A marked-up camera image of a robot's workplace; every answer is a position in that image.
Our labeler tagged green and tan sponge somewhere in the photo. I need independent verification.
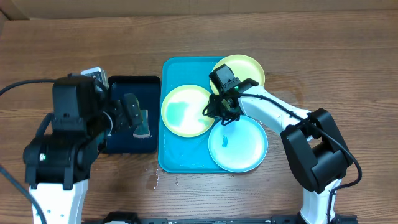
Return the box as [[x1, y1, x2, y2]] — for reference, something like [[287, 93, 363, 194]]
[[133, 110, 151, 138]]

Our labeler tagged yellow-green plate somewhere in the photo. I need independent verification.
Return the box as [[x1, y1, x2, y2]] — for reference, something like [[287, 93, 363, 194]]
[[160, 85, 215, 138], [213, 55, 266, 86]]

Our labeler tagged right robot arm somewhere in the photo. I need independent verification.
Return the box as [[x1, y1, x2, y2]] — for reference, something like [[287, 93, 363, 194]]
[[203, 64, 358, 223]]

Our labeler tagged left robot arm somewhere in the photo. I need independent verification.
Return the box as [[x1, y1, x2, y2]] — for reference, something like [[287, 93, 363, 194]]
[[23, 74, 143, 223]]

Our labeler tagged black plastic tray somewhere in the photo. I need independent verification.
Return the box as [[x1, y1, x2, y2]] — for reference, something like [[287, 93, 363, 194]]
[[104, 76, 161, 154]]

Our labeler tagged teal plastic serving tray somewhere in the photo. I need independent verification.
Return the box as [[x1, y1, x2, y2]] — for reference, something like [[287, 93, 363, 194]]
[[158, 57, 226, 174]]

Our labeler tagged light blue plate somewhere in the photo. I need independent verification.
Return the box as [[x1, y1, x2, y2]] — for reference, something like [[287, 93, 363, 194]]
[[208, 116, 268, 173]]

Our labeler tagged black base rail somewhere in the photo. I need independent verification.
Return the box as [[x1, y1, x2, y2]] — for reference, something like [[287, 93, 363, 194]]
[[81, 211, 359, 224]]

